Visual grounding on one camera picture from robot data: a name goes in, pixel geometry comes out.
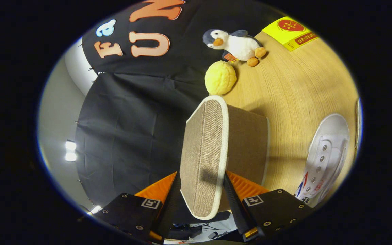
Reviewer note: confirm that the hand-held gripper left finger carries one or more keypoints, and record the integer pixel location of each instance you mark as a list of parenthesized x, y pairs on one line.
[(170, 211)]

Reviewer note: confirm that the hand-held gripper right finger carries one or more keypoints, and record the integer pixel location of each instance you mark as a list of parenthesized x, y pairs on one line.
[(238, 211)]

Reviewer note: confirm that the woven storage box lid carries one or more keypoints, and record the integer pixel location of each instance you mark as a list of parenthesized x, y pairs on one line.
[(202, 153)]

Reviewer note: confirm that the ceiling light panel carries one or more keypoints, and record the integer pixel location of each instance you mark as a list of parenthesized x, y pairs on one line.
[(96, 209), (70, 149)]

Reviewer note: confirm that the yellow bun plush toy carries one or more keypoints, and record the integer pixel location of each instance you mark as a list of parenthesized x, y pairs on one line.
[(219, 78)]

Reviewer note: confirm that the penguin plush toy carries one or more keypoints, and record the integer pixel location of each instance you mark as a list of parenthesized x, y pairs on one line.
[(238, 46)]

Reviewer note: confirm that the yellow book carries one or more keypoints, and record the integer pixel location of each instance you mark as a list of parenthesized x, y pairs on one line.
[(289, 34)]

